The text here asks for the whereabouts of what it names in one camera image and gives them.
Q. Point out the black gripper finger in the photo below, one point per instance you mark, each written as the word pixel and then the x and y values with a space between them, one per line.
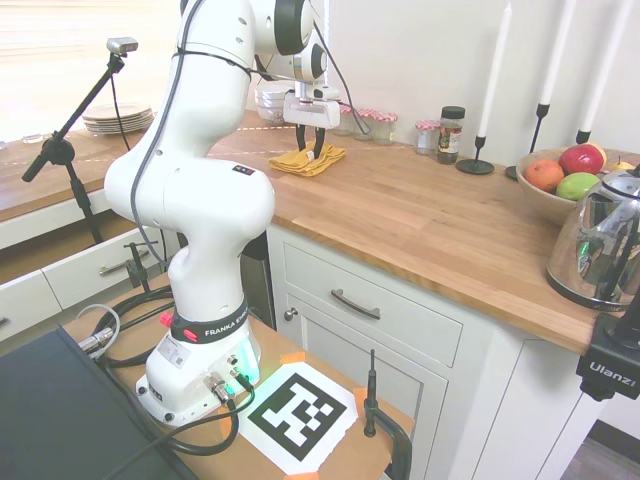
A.
pixel 318 142
pixel 301 137

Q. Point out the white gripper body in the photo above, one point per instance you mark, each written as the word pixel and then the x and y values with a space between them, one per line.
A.
pixel 312 114

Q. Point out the yellow terry towel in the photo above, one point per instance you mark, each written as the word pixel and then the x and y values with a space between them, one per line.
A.
pixel 290 162

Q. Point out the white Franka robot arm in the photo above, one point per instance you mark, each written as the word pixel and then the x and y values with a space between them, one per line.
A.
pixel 200 190

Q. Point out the glass jar red checked lid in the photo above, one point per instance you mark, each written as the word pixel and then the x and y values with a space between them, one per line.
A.
pixel 346 125
pixel 362 125
pixel 385 129
pixel 426 139

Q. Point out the stack of white bowls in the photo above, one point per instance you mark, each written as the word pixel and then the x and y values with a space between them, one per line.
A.
pixel 272 102

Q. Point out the spice jar black lid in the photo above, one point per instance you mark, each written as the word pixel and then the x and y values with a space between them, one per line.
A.
pixel 451 137

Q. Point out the black metal candle holder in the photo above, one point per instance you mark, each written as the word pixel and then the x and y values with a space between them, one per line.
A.
pixel 474 166
pixel 540 117
pixel 583 136

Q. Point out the round metal cabinet knob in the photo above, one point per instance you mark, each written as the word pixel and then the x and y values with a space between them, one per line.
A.
pixel 291 314

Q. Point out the stack of white plates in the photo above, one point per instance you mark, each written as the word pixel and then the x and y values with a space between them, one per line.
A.
pixel 117 119

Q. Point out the tall white taper candle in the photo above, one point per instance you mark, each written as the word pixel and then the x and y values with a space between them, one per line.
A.
pixel 605 70
pixel 557 55
pixel 495 70

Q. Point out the black screw clamp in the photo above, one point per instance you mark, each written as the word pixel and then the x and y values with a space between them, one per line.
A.
pixel 136 265
pixel 371 395

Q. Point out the orange masking tape piece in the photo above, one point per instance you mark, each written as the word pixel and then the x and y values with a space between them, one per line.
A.
pixel 227 425
pixel 302 475
pixel 292 358
pixel 360 396

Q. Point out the orange fruit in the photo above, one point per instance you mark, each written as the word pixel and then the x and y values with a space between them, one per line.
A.
pixel 544 175

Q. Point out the wooden fruit bowl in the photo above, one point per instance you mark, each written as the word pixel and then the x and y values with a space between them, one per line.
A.
pixel 540 200

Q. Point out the white kitchen base cabinet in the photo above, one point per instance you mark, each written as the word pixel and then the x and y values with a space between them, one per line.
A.
pixel 450 360

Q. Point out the green apple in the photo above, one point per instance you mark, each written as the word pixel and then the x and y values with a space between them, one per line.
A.
pixel 575 186

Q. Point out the red apple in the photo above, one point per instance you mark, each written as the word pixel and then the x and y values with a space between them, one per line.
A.
pixel 582 157

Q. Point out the bright window with blind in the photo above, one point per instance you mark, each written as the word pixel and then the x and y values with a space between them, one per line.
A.
pixel 50 50

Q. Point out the small glass dish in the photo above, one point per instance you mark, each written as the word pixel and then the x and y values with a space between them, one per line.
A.
pixel 33 137

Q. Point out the printed black white marker sheet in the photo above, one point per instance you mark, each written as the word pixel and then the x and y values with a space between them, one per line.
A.
pixel 295 415

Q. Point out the white corner drawer cabinet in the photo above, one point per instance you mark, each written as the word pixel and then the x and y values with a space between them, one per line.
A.
pixel 65 285

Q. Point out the shiny steel kettle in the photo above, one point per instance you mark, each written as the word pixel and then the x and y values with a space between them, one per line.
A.
pixel 590 250

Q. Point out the yellow pear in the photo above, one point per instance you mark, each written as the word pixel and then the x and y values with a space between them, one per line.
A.
pixel 621 164

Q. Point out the brown wooden base board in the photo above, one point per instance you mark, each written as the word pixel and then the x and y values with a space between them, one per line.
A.
pixel 350 450

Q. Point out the black controller box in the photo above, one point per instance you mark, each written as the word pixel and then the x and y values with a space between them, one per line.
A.
pixel 60 410

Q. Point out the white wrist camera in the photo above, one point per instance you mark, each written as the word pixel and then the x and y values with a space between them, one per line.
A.
pixel 325 93

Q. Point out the grey exterior camera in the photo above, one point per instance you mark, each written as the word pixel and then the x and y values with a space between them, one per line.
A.
pixel 122 44

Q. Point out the black boom camera stand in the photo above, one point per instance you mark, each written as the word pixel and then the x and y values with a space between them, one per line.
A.
pixel 55 147

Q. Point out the black Ulanzi camera clamp mount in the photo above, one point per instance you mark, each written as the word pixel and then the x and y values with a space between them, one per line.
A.
pixel 607 370

